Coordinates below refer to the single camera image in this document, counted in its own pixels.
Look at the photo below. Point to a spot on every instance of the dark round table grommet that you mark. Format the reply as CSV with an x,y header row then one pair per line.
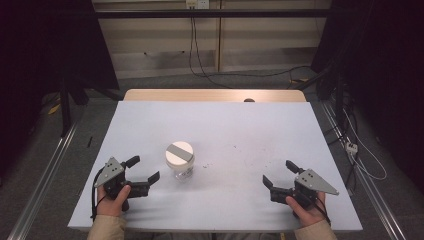
x,y
249,100

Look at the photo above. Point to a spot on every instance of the black curtain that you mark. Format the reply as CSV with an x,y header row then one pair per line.
x,y
383,66
46,50

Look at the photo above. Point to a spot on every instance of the metal floor rail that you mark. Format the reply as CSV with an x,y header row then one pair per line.
x,y
40,186
370,186

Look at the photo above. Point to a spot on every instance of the black horizontal bar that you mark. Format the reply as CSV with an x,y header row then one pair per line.
x,y
213,13

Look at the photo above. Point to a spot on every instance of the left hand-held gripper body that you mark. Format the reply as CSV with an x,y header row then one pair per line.
x,y
110,171

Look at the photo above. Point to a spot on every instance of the white power strip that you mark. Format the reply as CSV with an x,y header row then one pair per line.
x,y
351,147

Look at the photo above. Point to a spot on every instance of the yellow floor tape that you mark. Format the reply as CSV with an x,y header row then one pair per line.
x,y
54,109

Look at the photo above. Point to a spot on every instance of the person's left hand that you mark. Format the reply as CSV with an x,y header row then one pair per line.
x,y
110,206

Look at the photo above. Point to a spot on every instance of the white wall socket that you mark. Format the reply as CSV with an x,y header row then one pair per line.
x,y
197,4

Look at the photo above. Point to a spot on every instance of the black metal stand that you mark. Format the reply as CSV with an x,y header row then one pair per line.
x,y
65,110
339,100

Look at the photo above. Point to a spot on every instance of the clear glass jar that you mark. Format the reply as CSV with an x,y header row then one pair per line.
x,y
182,172

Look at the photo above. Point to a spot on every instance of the pale grey table mat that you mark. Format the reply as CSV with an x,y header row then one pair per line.
x,y
233,133

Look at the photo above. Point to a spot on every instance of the person's right hand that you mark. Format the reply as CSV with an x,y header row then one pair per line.
x,y
310,215

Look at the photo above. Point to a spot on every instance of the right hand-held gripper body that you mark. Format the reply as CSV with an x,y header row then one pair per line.
x,y
313,182

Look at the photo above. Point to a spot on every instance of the wooden table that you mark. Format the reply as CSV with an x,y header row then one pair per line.
x,y
200,95

